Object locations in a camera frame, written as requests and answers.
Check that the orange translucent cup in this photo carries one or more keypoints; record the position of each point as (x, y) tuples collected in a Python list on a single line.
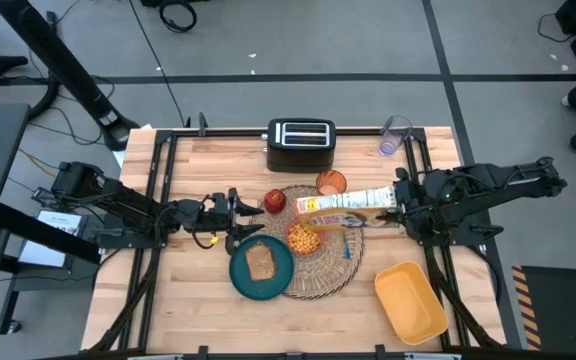
[(331, 183)]

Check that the red apple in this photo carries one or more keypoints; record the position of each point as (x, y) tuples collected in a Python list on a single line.
[(274, 201)]

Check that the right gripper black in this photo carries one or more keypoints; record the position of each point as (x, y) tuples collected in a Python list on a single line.
[(418, 200)]

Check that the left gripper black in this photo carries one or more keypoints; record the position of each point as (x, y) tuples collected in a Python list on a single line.
[(203, 217)]

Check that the iridescent purple spoon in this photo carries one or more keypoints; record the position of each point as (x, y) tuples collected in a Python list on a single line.
[(346, 247)]

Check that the bowl of cereal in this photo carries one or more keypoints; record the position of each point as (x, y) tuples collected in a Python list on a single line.
[(304, 240)]

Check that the silver metal bracket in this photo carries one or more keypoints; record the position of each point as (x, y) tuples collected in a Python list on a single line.
[(155, 357)]

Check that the black two-slot toaster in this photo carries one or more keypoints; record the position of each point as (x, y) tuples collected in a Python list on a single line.
[(300, 157)]

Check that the brown bread slice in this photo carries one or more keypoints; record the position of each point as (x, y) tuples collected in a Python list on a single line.
[(260, 261)]

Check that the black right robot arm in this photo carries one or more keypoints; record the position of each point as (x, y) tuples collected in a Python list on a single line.
[(493, 182)]

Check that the black yellow striped mat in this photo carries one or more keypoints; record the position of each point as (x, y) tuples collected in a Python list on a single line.
[(563, 310)]

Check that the white paper sheet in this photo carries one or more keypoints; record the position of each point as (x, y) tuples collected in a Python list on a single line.
[(63, 222)]

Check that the white edge bracket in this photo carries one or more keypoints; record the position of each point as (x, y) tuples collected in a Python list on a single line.
[(433, 357)]

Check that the yellow plastic bin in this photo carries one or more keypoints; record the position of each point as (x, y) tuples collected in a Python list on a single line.
[(410, 302)]

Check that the round woven straw placemat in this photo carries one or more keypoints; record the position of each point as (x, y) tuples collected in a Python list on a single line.
[(328, 275)]

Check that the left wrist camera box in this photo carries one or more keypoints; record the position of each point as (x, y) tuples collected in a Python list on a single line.
[(220, 202)]

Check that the dark green plate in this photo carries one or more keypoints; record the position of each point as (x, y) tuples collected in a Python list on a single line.
[(243, 285)]

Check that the black frame clamp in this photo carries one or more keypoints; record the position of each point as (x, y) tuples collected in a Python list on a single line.
[(380, 351), (203, 352), (202, 124)]

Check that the black aluminium table frame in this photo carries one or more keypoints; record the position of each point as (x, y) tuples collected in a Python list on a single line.
[(160, 165)]

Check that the clear drinking glass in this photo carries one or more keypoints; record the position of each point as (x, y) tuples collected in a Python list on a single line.
[(392, 142)]

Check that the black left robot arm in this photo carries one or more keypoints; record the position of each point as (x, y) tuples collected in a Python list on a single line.
[(128, 205)]

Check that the panda puffs cereal box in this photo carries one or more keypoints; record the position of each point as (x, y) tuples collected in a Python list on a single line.
[(348, 200)]

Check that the black tower fan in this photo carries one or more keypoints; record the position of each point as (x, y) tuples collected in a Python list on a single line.
[(58, 55)]

